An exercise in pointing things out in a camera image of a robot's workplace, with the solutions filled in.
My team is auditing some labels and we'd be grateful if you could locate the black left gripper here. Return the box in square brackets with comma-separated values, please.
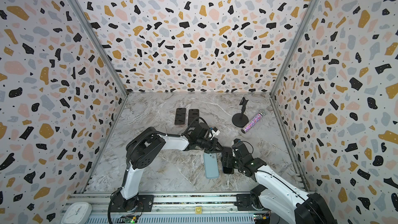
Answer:
[195, 137, 224, 154]

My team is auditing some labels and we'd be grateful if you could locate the black phone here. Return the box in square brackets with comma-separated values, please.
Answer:
[221, 154, 234, 174]
[188, 109, 200, 127]

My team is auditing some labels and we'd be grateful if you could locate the light blue phone case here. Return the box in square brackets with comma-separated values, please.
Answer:
[204, 153, 219, 179]

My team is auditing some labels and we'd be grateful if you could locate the black phone stand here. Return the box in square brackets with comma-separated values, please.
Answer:
[232, 97, 249, 128]

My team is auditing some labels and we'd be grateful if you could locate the glitter purple microphone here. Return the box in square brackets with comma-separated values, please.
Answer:
[241, 110, 266, 133]

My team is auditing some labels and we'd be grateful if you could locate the yellow sticker tag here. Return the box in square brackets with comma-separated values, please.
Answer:
[195, 206, 202, 214]

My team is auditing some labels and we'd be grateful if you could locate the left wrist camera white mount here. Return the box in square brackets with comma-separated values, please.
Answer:
[210, 128, 220, 138]

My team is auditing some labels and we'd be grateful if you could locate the white square clock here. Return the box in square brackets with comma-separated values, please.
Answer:
[61, 202, 92, 224]

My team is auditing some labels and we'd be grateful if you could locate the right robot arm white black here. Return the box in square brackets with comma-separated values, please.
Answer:
[222, 139, 337, 224]

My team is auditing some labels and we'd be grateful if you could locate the aluminium corner post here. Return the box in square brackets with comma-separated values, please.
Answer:
[270, 0, 319, 98]
[67, 0, 128, 97]

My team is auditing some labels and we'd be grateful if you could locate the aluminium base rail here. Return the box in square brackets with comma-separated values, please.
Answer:
[61, 191, 288, 224]

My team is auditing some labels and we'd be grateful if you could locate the aluminium corner post right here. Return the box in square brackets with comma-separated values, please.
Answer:
[270, 0, 319, 98]

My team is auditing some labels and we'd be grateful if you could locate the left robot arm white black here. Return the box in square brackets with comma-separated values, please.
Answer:
[121, 122, 223, 200]

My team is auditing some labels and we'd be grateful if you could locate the aluminium corner post left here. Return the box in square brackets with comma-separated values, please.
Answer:
[67, 0, 128, 97]

